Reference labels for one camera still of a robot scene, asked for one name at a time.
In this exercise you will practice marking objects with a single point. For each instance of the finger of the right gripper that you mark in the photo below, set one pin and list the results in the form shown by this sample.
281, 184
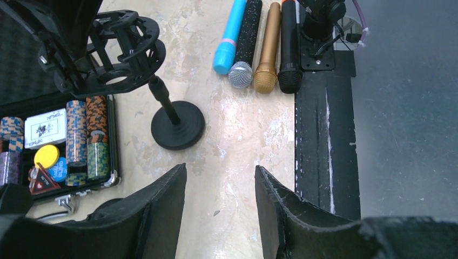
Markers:
63, 27

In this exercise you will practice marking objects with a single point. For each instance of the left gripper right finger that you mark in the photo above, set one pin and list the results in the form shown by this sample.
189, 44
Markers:
291, 227

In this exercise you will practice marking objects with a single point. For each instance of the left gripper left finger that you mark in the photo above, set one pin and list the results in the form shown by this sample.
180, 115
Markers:
145, 224

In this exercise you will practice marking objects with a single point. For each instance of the shock-mount round-base stand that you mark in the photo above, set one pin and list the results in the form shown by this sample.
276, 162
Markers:
123, 52

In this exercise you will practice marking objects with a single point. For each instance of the black microphone orange end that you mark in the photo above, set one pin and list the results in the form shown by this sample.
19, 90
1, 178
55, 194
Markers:
290, 74

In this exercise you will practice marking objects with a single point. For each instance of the gold microphone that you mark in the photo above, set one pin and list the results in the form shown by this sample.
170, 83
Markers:
265, 76

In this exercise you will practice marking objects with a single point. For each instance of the silver-head black microphone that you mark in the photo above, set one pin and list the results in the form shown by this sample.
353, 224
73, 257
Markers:
241, 73

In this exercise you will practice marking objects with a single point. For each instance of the blue microphone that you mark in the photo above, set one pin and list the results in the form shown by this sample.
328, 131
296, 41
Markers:
226, 50

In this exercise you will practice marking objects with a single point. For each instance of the black poker chip case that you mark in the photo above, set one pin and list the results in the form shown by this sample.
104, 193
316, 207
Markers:
90, 148

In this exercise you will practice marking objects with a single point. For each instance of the blue blind button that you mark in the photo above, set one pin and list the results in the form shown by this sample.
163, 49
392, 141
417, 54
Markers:
59, 170

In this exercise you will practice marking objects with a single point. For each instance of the white playing card deck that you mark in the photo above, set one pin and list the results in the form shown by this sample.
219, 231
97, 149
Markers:
44, 129

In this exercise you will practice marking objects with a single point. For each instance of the red triangular token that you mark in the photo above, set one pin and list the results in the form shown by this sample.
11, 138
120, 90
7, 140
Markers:
41, 181

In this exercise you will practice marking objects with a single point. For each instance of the yellow dealer chip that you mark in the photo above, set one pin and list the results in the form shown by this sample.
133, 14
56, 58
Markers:
47, 156

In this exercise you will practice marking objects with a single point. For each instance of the black front mounting rail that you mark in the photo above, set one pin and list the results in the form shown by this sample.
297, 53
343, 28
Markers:
326, 164

